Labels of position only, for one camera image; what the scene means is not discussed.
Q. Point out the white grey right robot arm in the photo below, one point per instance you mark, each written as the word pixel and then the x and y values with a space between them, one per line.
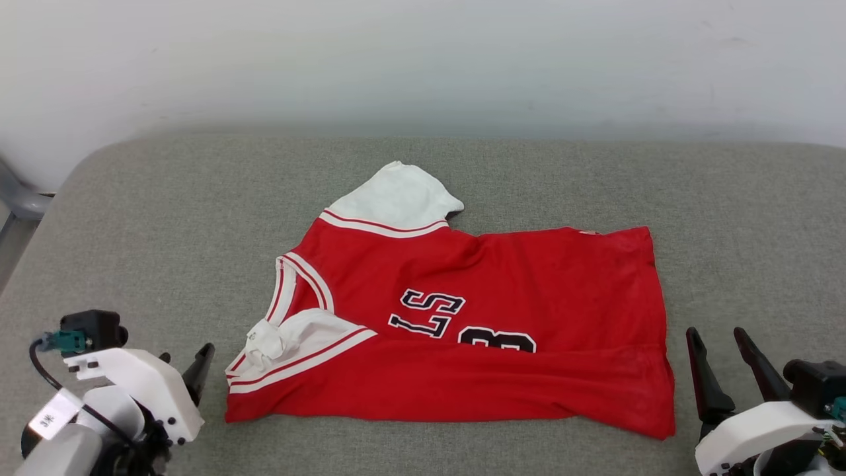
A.
pixel 793 463

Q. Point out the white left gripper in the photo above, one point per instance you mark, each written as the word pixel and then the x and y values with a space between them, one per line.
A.
pixel 152 383

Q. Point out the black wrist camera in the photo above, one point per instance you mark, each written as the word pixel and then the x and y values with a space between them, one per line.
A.
pixel 816 383
pixel 96 327

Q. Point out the red and white basketball jersey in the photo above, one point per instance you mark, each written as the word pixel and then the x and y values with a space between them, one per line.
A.
pixel 529 277

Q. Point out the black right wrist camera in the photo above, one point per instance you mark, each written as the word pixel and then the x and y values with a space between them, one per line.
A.
pixel 816 383

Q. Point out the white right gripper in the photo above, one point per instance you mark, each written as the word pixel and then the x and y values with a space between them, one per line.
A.
pixel 753 430

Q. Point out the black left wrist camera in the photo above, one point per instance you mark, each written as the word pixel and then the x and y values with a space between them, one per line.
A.
pixel 96 327

